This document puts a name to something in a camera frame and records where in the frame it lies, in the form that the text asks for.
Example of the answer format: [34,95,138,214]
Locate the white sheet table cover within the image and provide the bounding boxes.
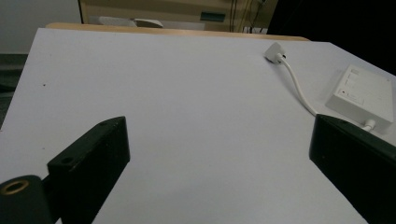
[0,27,396,224]

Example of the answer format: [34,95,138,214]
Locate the black cables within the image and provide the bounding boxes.
[229,0,269,34]

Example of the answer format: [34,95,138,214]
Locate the beige cabinet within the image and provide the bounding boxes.
[78,0,278,34]

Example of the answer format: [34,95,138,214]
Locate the white power strip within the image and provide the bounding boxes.
[325,63,394,133]

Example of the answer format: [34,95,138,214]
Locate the white power cable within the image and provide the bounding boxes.
[278,54,375,131]

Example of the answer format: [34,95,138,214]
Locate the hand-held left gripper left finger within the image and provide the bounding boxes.
[47,116,131,224]

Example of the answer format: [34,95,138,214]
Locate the white plug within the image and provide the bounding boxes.
[264,42,288,64]

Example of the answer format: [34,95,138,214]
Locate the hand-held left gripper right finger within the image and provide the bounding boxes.
[308,114,396,224]

